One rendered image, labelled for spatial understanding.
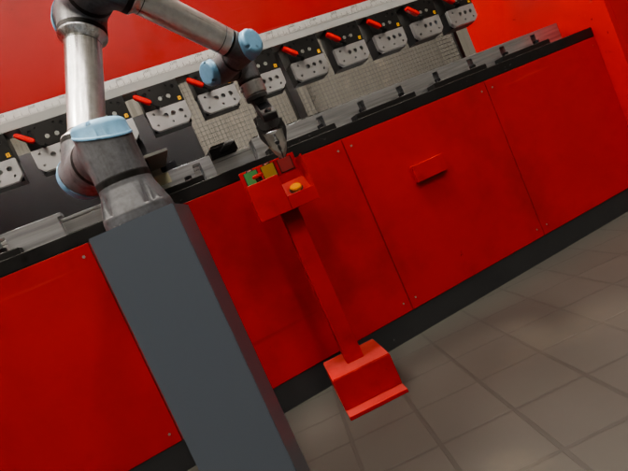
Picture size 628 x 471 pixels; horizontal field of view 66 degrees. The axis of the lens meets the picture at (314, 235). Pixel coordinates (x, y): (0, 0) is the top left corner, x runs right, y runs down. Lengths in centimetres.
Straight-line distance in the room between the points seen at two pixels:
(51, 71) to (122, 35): 27
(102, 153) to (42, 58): 95
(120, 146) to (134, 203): 12
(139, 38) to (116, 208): 105
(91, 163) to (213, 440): 62
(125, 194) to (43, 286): 76
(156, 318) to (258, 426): 31
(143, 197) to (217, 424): 49
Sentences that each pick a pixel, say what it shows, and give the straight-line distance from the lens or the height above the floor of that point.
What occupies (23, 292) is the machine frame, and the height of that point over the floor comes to 76.
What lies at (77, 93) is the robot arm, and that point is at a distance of 129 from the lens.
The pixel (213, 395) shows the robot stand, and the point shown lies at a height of 38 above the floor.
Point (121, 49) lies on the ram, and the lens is 198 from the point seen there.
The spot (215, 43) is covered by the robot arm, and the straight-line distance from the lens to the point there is 140.
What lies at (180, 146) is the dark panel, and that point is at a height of 114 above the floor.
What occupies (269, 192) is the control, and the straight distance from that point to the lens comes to 151.
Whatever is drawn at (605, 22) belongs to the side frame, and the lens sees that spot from 278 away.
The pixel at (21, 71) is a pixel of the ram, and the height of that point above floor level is 145.
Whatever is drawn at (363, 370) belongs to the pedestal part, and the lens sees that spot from 159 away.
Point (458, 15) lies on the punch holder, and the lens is 249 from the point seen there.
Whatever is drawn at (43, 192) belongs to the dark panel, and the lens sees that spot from 243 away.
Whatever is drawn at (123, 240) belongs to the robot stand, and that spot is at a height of 74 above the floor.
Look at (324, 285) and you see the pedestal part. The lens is 158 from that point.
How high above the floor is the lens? 68
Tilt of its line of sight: 5 degrees down
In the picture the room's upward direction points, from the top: 24 degrees counter-clockwise
